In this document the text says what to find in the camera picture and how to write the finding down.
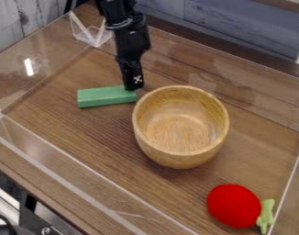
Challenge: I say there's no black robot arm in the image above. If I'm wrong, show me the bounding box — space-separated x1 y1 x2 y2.
95 0 151 91

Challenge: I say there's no clear acrylic tray wall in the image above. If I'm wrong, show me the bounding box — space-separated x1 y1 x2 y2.
0 113 199 235

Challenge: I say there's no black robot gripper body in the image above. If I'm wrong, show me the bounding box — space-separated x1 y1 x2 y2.
106 13 151 66

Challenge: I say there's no brown wooden bowl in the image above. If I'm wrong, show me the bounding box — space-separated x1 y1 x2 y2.
133 85 230 169

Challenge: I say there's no clear acrylic corner bracket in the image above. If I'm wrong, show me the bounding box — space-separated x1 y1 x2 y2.
69 12 113 48

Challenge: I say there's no black cable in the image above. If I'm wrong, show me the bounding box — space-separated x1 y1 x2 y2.
0 212 16 235

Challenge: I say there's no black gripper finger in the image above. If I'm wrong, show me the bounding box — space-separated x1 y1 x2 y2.
119 60 145 91

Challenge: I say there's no green rectangular block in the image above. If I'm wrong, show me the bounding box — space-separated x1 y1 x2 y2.
78 85 138 108

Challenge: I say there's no black table leg bracket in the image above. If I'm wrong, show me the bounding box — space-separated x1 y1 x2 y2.
19 194 65 235

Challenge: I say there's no red plush tomato toy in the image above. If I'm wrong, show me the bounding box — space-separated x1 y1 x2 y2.
207 184 277 235

